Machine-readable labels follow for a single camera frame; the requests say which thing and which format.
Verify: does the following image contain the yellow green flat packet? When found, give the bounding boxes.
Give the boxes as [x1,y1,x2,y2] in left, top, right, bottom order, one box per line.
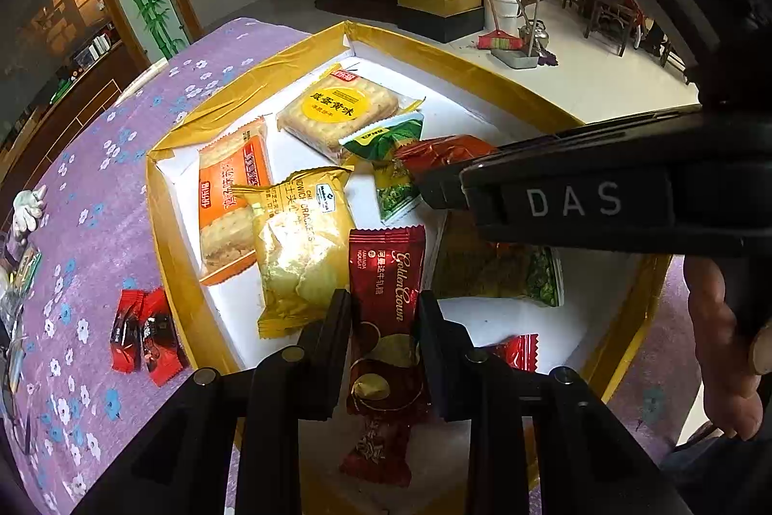
[13,245,44,290]

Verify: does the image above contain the grey dustpan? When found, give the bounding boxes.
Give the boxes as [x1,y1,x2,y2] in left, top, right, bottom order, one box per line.
[491,0,542,70]

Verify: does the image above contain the metal kettle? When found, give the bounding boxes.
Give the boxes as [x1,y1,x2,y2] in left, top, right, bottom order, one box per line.
[519,19,551,50]

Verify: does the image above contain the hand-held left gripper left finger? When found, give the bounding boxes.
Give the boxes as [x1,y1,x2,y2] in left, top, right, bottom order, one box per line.
[72,287,354,515]

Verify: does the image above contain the wooden counter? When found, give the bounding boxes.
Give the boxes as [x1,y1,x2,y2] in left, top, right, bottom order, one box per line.
[0,38,142,202]

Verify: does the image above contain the cream long packet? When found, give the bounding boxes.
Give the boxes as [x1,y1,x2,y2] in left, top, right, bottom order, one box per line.
[114,58,170,107]

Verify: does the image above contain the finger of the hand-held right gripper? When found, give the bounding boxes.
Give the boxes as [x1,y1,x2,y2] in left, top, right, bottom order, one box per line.
[415,106,706,212]

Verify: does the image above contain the wooden chair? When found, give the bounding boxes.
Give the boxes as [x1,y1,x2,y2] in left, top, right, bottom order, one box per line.
[584,0,641,58]

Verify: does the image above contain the orange biscuit packet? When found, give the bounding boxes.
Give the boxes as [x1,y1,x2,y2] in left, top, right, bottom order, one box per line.
[198,118,274,288]

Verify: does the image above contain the yellow biscuit packet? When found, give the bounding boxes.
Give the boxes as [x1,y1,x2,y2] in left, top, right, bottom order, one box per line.
[276,64,427,161]

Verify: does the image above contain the green gold snack packet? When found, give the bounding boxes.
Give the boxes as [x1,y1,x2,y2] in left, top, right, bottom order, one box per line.
[431,216,566,309]

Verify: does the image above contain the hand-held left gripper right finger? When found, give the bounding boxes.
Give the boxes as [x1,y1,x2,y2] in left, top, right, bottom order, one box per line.
[416,291,694,515]

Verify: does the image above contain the red black candy packet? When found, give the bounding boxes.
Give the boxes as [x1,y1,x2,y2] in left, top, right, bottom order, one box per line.
[138,287,189,388]

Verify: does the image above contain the white work gloves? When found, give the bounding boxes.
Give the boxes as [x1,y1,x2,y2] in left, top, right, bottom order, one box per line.
[12,185,49,241]

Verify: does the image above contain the person's right hand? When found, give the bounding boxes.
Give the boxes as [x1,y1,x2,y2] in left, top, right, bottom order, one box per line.
[686,255,772,442]

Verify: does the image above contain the red brown foil packet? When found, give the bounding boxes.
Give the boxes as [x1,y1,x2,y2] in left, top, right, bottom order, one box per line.
[395,136,501,185]

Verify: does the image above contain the dark clothing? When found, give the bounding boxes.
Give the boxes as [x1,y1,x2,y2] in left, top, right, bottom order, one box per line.
[660,421,772,515]

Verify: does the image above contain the dark red candy packet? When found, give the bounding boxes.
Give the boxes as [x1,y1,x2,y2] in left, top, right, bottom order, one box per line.
[339,411,414,487]

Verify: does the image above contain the dark red snack pouch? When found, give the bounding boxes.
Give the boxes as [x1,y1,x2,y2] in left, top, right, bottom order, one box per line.
[348,225,433,422]

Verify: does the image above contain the yellow cardboard box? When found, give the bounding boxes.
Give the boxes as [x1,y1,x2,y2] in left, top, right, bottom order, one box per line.
[145,20,673,492]

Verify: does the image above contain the gold cracker packet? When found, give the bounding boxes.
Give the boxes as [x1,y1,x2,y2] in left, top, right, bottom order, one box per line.
[231,166,358,341]

